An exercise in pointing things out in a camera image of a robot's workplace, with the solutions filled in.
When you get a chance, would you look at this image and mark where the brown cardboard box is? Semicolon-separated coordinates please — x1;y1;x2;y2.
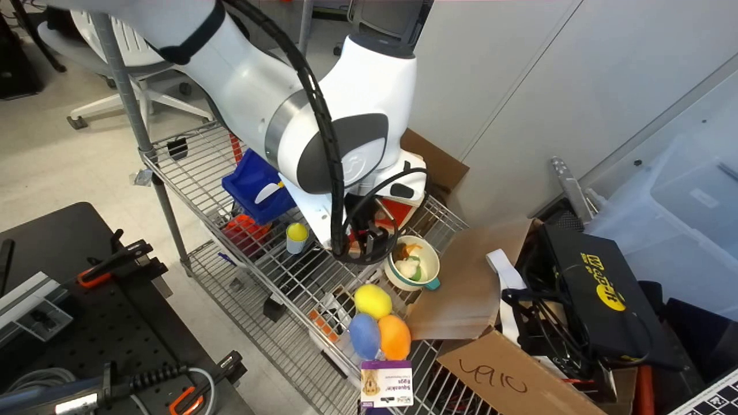
403;217;610;415

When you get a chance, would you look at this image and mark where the red orange plastic item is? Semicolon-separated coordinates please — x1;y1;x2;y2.
222;213;272;251

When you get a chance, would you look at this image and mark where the yellow foam ball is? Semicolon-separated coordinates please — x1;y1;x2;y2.
353;283;394;320

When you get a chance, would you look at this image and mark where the aluminium extrusion bar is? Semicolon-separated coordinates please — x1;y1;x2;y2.
0;270;76;347

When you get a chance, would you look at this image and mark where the black bar clamp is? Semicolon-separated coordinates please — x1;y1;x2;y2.
53;350;249;415

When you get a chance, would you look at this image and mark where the black clamp with orange handle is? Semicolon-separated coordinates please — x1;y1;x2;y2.
74;229;172;294

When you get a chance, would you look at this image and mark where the black chair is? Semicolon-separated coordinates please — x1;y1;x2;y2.
0;0;70;99

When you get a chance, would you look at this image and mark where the purple white ball label card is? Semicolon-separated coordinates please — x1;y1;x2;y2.
358;357;418;410

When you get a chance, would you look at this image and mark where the black perforated work table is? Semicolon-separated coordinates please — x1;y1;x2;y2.
0;202;257;415

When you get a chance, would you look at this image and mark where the red plastic container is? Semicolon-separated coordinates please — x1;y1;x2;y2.
632;362;661;415

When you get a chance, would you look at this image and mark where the black bag with yellow logo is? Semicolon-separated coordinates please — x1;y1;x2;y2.
541;222;672;364

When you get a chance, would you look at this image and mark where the brown cardboard sheet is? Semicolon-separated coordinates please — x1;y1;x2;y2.
400;127;471;203

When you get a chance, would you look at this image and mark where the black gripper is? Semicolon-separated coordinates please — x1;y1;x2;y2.
341;202;398;263

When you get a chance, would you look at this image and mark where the black robot cable hose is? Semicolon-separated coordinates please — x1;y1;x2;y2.
222;0;433;267

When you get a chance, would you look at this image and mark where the white chair base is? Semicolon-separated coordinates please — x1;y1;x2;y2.
66;72;215;135

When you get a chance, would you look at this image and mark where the silver metal bracket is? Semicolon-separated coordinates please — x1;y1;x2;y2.
550;158;607;226

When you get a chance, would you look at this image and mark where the orange foam ball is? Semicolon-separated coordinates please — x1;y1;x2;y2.
376;313;416;362

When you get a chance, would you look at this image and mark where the metal wire shelf rack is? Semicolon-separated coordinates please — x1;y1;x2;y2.
91;14;618;415

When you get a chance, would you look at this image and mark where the orange white package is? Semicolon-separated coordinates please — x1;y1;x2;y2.
308;286;358;350

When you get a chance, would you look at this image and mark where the small bottle with yellow cap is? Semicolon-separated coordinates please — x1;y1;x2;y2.
283;222;315;259

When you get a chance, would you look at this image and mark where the white round plastic disc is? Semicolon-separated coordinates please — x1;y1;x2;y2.
253;180;287;207

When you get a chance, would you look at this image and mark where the blue plastic bin tray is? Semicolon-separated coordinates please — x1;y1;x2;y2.
220;147;300;226

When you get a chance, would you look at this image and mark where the clear plastic storage bin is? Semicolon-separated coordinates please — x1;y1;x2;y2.
586;136;738;320

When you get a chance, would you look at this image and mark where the white cup with teal handle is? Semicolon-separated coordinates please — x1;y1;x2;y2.
383;234;446;296

